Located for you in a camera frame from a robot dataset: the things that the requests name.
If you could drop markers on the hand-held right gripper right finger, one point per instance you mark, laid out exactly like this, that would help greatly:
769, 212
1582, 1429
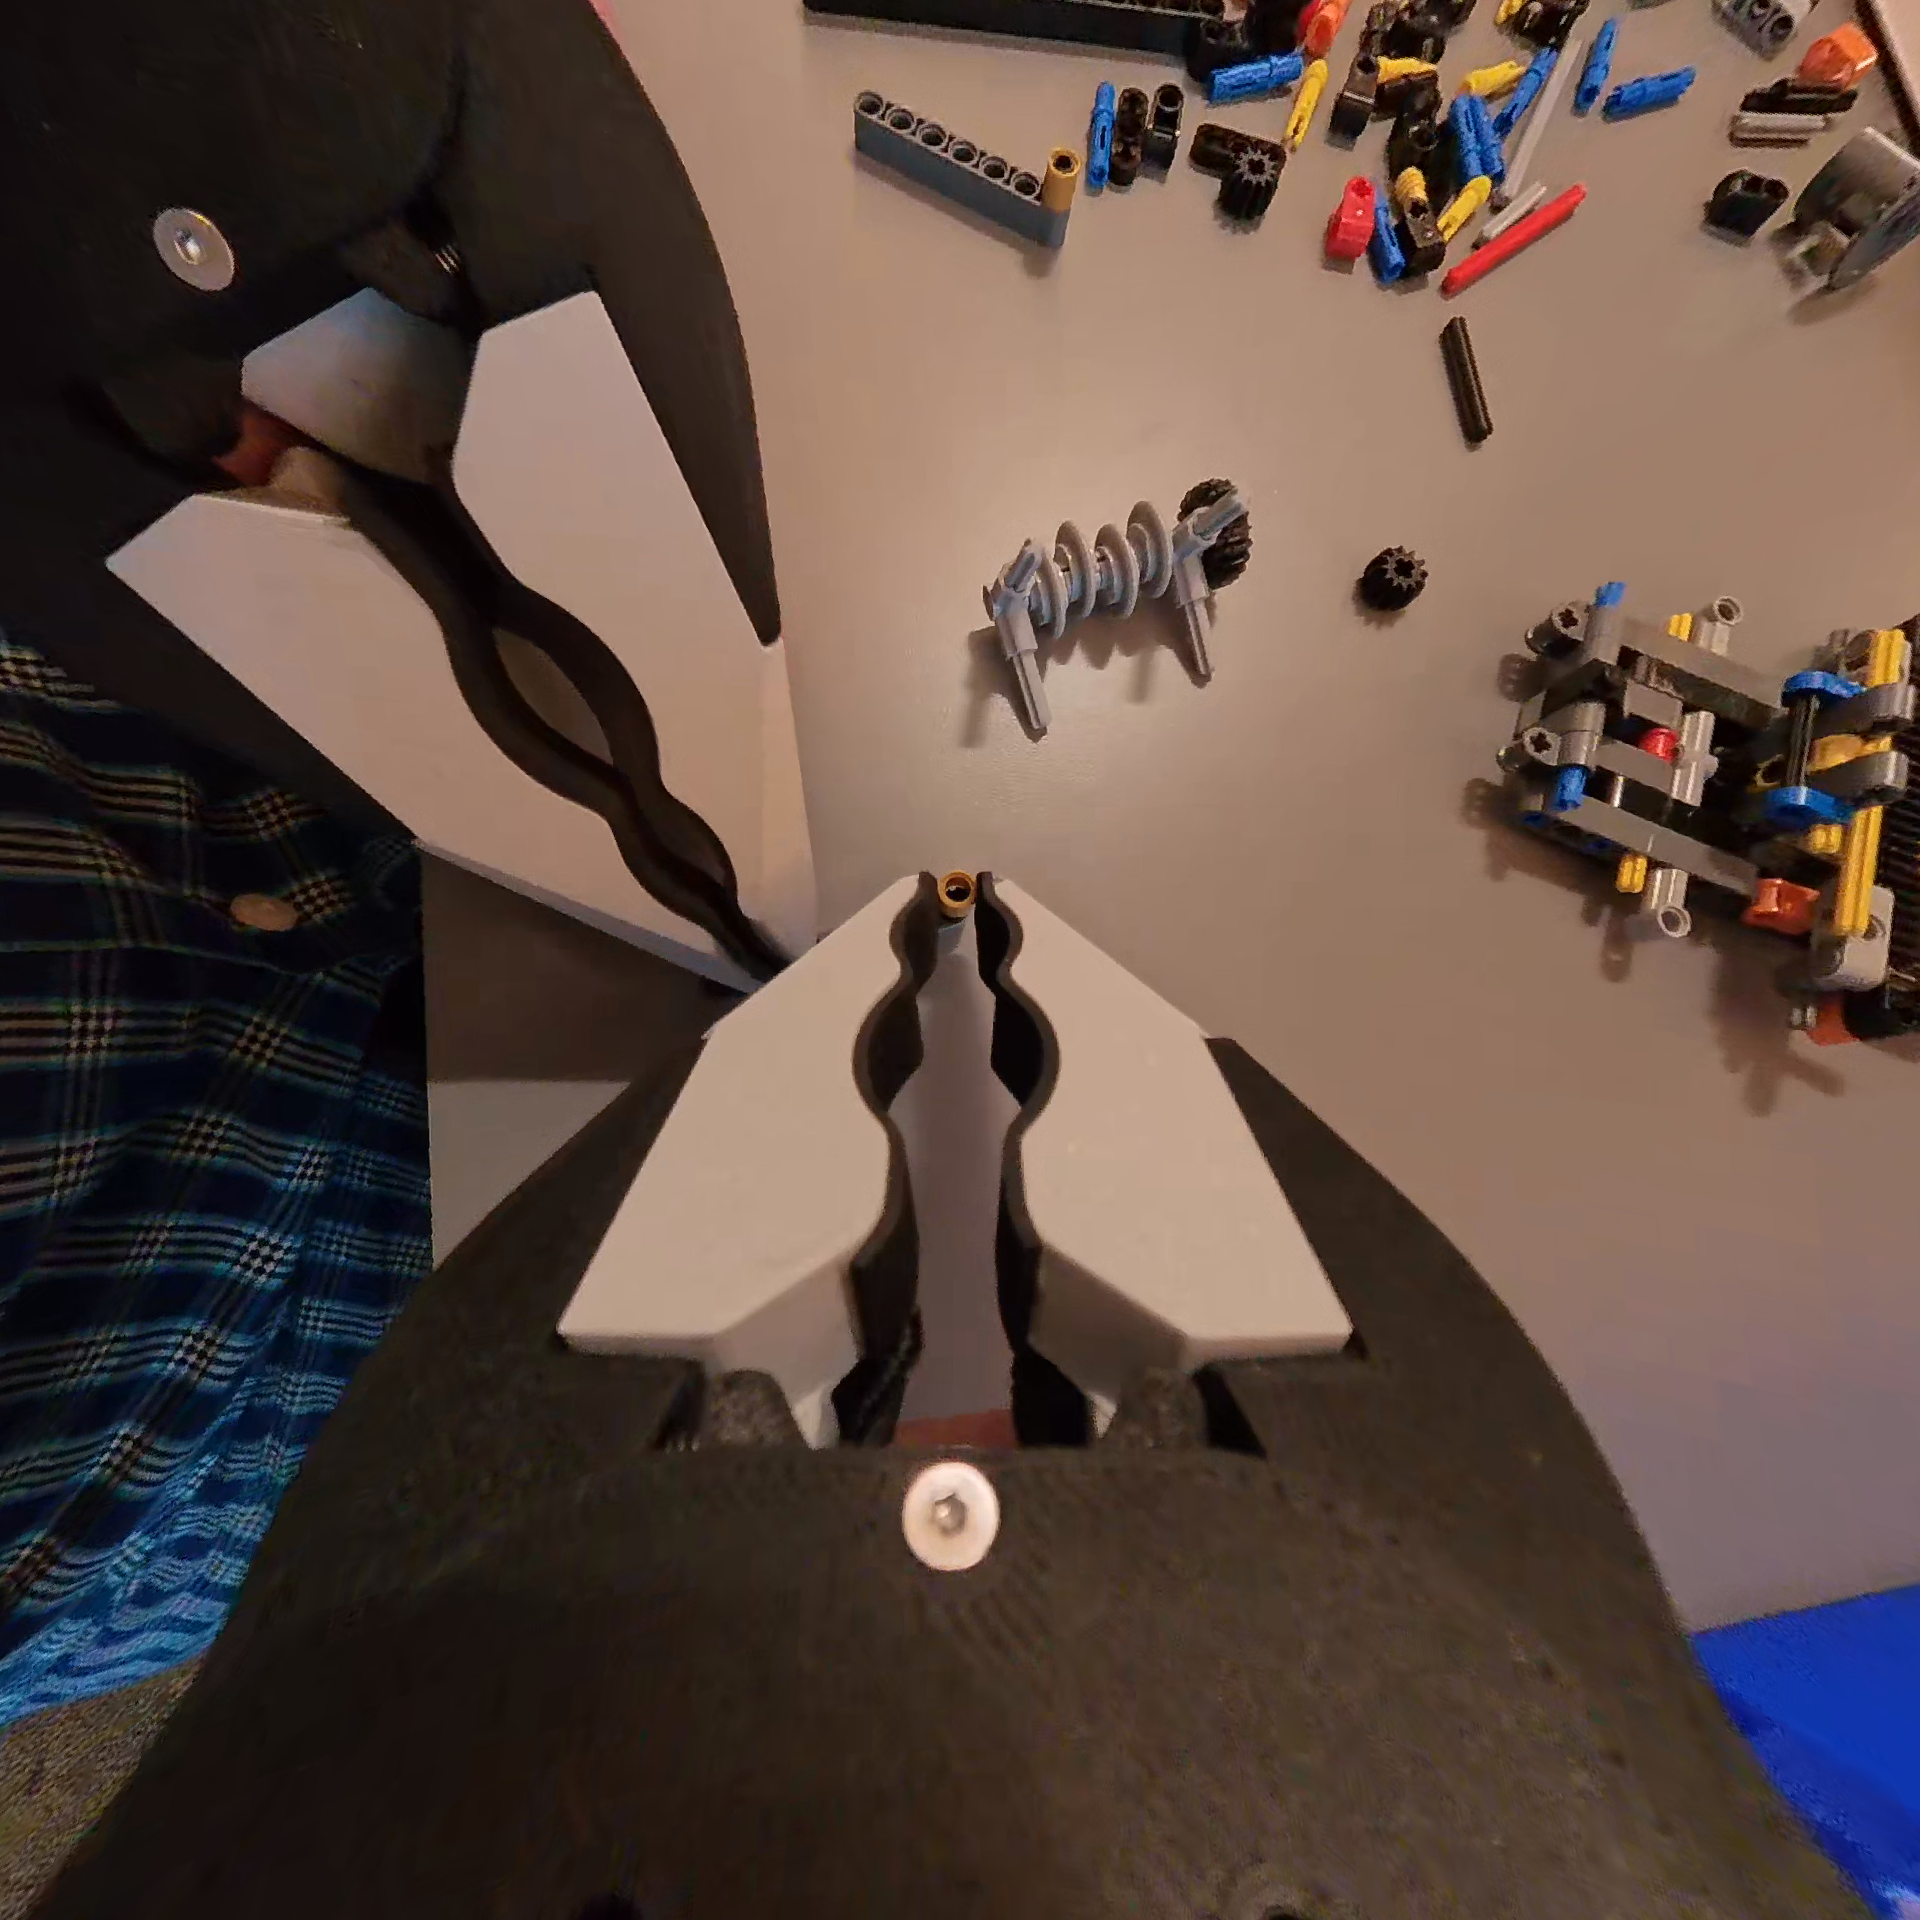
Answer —
1171, 1185

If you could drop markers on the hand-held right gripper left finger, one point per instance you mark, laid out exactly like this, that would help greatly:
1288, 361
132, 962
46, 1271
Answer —
751, 1185

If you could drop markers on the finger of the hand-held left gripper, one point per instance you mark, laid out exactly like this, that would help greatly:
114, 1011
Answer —
300, 645
599, 493

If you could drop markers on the tan lego bush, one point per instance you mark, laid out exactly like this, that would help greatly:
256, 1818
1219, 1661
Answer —
956, 895

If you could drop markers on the grey worm gear lego assembly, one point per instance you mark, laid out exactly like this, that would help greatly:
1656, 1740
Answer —
1102, 570

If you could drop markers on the pile of lego pieces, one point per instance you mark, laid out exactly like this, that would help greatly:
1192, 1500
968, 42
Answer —
1348, 217

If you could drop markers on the dark lego beam with tan pin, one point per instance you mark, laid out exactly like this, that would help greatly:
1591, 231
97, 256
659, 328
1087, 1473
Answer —
960, 172

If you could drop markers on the long black lego beam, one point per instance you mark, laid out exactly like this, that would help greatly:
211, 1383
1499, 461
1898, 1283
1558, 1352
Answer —
1019, 18

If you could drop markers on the small black lego gear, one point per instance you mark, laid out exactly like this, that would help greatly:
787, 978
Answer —
1393, 578

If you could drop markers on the multicoloured lego gearbox assembly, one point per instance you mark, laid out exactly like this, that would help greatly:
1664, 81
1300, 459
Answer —
1664, 721

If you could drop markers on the black lego axle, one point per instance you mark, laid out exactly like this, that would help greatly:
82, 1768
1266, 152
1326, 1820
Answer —
1466, 377

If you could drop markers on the large grey lego piece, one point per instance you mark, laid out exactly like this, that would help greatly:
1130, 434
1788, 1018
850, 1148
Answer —
1860, 195

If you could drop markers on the blue plaid shirt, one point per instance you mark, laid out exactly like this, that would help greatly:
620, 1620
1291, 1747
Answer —
180, 1201

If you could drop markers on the blue object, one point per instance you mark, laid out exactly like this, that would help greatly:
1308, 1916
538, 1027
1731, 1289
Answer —
1828, 1756

